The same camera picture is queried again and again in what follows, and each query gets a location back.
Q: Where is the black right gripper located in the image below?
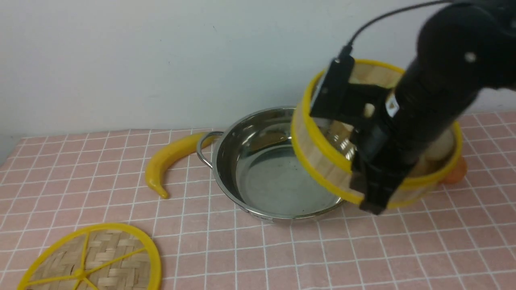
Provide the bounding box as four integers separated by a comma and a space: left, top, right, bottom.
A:
347, 84, 416, 215

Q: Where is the yellow bamboo steamer basket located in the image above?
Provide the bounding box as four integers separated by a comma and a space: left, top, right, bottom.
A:
291, 59, 463, 209

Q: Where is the yellow bamboo steamer lid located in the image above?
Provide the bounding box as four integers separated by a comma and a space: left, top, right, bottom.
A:
18, 223, 162, 290

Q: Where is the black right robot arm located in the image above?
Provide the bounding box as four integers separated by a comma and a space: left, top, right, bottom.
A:
350, 0, 515, 215

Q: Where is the stainless steel pot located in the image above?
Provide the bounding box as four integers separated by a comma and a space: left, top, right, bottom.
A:
196, 107, 345, 223

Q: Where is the orange bread roll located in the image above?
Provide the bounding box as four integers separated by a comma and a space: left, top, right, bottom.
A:
440, 156, 468, 184

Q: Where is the pink checkered tablecloth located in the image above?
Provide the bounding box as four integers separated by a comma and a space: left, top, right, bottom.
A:
0, 112, 516, 290

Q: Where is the yellow plastic banana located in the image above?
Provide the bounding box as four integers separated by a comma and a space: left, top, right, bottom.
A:
144, 133, 215, 199

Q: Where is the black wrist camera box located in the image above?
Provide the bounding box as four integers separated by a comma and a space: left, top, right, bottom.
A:
310, 54, 354, 120

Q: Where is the black camera cable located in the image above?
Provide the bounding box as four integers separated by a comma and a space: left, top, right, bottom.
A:
339, 0, 460, 59

